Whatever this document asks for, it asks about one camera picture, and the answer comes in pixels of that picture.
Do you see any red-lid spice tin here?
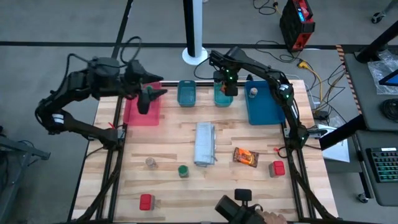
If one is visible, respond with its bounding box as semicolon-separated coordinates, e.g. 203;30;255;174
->
269;161;286;179
139;194;155;212

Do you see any grey desk with black edge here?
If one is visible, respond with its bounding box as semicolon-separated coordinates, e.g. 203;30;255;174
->
354;129;398;207

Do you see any white pole with round base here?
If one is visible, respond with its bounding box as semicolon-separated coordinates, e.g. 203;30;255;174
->
182;0;208;66

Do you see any person's hand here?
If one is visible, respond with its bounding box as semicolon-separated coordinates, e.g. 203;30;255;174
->
254;210;289;224

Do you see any red and black toolbox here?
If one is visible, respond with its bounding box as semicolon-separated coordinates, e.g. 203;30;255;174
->
279;0;316;52

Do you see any clear plastic bag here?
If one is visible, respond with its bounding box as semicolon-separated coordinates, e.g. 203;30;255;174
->
367;49;398;96

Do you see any black table rear rail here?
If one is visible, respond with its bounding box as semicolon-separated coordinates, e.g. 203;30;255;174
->
160;80;249;87

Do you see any blue flat panel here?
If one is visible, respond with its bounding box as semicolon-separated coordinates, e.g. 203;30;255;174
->
378;68;398;87

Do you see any black slanted frame bar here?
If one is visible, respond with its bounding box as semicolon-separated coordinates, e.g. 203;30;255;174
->
319;114;365;151
356;19;398;63

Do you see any black backlit keyboard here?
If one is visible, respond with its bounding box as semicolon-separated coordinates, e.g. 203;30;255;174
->
366;146;398;184

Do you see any black floor cable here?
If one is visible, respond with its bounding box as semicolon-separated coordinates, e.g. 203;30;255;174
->
252;0;278;16
254;40;301;63

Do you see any light teal plastic bin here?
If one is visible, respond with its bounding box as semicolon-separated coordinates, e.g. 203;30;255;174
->
213;80;234;108

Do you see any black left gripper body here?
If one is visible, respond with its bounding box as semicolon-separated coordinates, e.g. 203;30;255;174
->
123;59;147;99

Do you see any black handheld device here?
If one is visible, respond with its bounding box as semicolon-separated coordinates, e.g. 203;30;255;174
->
214;189;265;224

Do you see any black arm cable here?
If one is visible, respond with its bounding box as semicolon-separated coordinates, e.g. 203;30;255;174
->
119;35;143;66
193;57;215;80

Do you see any white paper sheet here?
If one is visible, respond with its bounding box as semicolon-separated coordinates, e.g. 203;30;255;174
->
317;124;351;163

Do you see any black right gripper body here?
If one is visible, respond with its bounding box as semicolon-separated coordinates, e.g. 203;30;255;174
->
221;70;239;96

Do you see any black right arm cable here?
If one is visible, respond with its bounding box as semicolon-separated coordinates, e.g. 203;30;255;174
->
193;57;215;80

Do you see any blue plastic tray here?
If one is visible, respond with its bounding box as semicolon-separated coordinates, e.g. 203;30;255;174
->
244;80;286;126

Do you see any grey-teal plastic bin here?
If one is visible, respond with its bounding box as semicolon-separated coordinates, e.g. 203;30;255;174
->
177;80;197;108

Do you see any pink plastic bin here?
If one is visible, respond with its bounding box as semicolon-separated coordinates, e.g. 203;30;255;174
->
123;82;162;127

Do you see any black metal stand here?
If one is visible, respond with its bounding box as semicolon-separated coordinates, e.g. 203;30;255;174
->
0;126;51;224

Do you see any coiled black cable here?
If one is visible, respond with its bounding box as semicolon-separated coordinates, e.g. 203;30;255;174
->
381;98;398;122

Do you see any black aluminium table frame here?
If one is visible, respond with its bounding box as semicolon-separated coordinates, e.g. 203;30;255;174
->
281;90;341;224
70;93;128;224

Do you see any grey desk top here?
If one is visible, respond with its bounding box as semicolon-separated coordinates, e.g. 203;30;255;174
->
343;51;398;131

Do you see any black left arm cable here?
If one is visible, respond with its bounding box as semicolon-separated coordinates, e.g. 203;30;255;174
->
119;35;143;66

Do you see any yellow floor cable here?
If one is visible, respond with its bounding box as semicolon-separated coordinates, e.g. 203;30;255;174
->
297;60;324;110

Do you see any folded grey towel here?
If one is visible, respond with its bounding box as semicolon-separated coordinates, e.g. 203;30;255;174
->
193;122;218;168

